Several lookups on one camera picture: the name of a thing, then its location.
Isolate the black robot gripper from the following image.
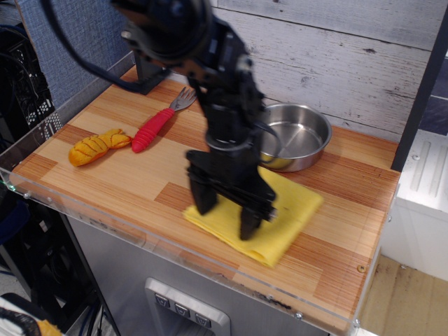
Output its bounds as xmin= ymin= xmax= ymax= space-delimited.
xmin=186 ymin=136 xmax=277 ymax=241

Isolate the yellow cloth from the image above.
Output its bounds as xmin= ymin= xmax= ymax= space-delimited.
xmin=183 ymin=167 xmax=323 ymax=267

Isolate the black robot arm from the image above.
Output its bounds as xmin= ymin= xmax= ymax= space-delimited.
xmin=113 ymin=1 xmax=276 ymax=240

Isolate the clear acrylic table guard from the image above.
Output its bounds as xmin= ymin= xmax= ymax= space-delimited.
xmin=0 ymin=48 xmax=402 ymax=336

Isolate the silver button panel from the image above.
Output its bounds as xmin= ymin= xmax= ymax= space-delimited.
xmin=145 ymin=277 xmax=231 ymax=335

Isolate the stainless steel pan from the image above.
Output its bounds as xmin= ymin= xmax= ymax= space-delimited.
xmin=261 ymin=103 xmax=333 ymax=172

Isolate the orange plush croissant toy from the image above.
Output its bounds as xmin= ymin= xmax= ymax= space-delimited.
xmin=68 ymin=129 xmax=132 ymax=167

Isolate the white grooved box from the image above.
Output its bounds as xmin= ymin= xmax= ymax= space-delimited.
xmin=380 ymin=130 xmax=447 ymax=281

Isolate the orange object at corner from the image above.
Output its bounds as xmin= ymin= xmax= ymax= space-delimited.
xmin=36 ymin=320 xmax=64 ymax=336

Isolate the black plastic crate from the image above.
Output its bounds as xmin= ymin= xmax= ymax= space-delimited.
xmin=1 ymin=30 xmax=55 ymax=140

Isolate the red-handled metal fork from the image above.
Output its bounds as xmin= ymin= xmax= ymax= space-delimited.
xmin=131 ymin=87 xmax=197 ymax=153

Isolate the dark grey left post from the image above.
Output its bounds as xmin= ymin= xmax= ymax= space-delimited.
xmin=134 ymin=52 xmax=171 ymax=95

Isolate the dark grey post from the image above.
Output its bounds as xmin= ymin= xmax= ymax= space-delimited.
xmin=391 ymin=8 xmax=447 ymax=172
xmin=134 ymin=52 xmax=171 ymax=95

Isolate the dark grey right post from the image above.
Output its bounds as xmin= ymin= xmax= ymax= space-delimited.
xmin=391 ymin=8 xmax=447 ymax=172

